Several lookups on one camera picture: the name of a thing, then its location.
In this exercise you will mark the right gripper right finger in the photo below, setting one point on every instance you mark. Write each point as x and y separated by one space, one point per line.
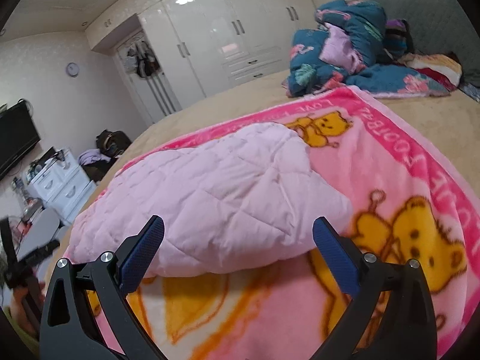
408 326

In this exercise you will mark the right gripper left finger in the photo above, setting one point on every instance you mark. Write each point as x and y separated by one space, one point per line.
68 326

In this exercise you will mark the pink quilted jacket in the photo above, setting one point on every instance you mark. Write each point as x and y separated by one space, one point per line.
242 201

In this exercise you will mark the person's left hand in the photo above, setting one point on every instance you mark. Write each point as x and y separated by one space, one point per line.
24 312

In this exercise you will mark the white drawer chest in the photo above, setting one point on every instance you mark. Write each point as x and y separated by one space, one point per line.
63 186

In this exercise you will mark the lilac cloth pile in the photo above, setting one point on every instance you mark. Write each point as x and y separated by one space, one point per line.
92 156

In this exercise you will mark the black flat television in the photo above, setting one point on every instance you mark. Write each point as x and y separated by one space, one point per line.
18 136

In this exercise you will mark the black bag on floor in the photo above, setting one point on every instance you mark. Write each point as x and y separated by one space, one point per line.
112 144

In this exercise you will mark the beige bed cover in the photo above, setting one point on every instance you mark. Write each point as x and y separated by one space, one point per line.
240 101

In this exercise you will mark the white room door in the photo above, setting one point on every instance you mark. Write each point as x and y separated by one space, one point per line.
154 96

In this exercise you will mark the bags hanging on door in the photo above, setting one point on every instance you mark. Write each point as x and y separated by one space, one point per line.
141 60

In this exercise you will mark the striped red yellow blanket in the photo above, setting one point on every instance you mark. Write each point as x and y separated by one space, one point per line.
445 69

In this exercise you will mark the blue floral quilt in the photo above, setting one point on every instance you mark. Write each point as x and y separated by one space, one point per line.
355 44

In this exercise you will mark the grey padded headboard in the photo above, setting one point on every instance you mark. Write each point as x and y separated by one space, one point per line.
439 27

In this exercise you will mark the white glossy wardrobe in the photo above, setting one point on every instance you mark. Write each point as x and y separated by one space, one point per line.
206 47

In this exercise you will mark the round wall clock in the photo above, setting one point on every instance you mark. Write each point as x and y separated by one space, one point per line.
72 69

